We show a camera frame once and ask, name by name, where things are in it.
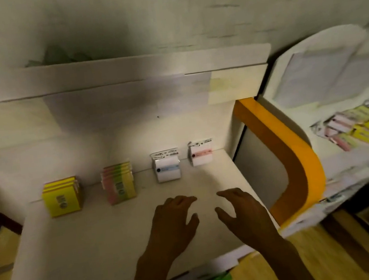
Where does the white display shelf unit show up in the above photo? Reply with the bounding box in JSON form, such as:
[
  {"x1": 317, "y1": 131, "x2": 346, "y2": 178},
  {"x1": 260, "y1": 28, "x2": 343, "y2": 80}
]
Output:
[{"x1": 0, "y1": 32, "x2": 304, "y2": 280}]

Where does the person's left hand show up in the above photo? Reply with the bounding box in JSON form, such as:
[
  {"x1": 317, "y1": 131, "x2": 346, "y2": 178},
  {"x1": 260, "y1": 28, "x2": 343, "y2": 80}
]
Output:
[{"x1": 135, "y1": 193, "x2": 206, "y2": 266}]

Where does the white box with blue label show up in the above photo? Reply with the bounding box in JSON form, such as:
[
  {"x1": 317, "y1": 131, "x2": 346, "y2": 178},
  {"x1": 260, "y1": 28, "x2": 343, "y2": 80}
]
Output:
[{"x1": 150, "y1": 147, "x2": 183, "y2": 184}]

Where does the person's right forearm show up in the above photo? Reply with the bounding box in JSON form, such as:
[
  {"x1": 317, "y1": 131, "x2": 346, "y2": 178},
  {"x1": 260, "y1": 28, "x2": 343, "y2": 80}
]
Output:
[{"x1": 258, "y1": 233, "x2": 320, "y2": 280}]

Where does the row of pink green note packets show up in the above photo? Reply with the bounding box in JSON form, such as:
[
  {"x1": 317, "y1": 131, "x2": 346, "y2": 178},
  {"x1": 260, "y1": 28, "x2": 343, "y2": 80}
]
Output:
[{"x1": 99, "y1": 161, "x2": 138, "y2": 207}]

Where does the green item atop shelf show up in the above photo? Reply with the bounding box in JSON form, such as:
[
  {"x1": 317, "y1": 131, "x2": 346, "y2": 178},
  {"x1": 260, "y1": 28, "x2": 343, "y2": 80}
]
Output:
[{"x1": 22, "y1": 39, "x2": 93, "y2": 70}]

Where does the person's right hand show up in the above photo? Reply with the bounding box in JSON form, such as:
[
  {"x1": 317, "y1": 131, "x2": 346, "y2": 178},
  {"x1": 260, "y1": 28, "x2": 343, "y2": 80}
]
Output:
[{"x1": 212, "y1": 182, "x2": 286, "y2": 259}]

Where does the pile of mixed colourful packets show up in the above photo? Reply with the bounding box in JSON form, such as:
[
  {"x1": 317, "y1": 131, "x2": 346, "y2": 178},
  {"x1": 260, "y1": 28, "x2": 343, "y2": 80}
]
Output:
[{"x1": 307, "y1": 95, "x2": 369, "y2": 157}]

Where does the white box with pink label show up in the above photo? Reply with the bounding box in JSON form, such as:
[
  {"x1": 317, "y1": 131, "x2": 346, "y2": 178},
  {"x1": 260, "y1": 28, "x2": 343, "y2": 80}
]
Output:
[{"x1": 186, "y1": 138, "x2": 216, "y2": 168}]

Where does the orange curved shelf trim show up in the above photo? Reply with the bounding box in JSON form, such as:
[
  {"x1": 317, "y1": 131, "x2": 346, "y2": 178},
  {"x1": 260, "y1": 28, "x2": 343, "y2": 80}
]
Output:
[{"x1": 231, "y1": 88, "x2": 333, "y2": 234}]

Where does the row of yellow note packets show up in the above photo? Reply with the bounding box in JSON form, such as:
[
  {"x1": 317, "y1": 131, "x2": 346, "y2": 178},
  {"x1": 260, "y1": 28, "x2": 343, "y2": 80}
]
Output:
[{"x1": 40, "y1": 175, "x2": 86, "y2": 219}]

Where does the white neighbouring shelf unit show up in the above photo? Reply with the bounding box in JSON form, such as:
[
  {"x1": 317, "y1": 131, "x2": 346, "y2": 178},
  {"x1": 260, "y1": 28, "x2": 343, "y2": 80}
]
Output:
[{"x1": 250, "y1": 21, "x2": 369, "y2": 239}]

